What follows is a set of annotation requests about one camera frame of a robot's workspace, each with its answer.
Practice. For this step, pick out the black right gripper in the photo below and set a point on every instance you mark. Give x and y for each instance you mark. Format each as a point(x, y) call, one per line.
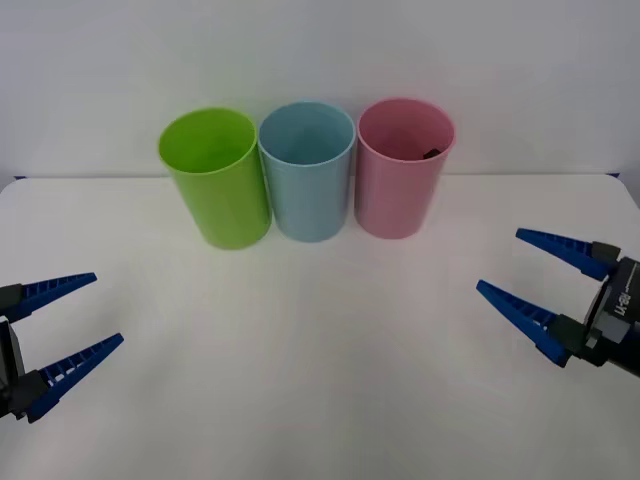
point(617, 320)

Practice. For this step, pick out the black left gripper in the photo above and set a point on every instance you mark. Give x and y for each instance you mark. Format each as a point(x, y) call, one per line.
point(10, 355)

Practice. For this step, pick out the dark drink plastic bottle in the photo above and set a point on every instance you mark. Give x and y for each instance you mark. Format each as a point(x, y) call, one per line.
point(431, 153)

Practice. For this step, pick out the pink plastic bin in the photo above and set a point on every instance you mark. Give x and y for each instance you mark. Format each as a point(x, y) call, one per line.
point(395, 195)

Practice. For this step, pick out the green plastic bin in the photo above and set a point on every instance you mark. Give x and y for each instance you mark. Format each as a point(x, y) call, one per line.
point(220, 200)

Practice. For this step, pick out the pale blue plastic bin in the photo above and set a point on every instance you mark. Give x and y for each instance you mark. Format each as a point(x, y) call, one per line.
point(310, 200)

